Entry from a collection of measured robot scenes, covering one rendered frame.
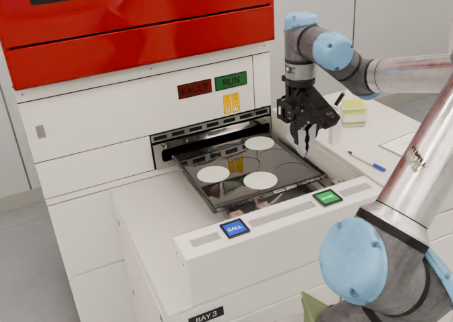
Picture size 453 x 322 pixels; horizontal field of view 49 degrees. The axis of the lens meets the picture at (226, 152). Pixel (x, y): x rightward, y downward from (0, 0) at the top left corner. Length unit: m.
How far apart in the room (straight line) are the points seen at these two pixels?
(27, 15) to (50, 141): 0.38
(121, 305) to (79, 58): 0.96
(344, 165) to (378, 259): 0.76
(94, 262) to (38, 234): 1.26
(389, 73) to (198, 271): 0.60
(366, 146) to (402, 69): 0.50
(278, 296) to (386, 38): 3.00
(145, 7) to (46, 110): 0.42
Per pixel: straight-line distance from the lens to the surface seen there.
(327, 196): 1.29
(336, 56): 1.07
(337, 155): 1.49
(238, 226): 1.19
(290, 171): 1.52
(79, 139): 1.60
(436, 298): 0.87
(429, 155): 0.78
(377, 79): 1.12
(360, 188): 1.34
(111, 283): 1.91
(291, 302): 1.36
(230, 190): 1.44
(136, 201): 1.60
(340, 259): 0.77
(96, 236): 1.78
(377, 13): 3.94
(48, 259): 2.86
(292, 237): 1.22
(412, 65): 1.07
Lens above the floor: 1.67
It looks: 28 degrees down
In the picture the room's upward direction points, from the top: 5 degrees counter-clockwise
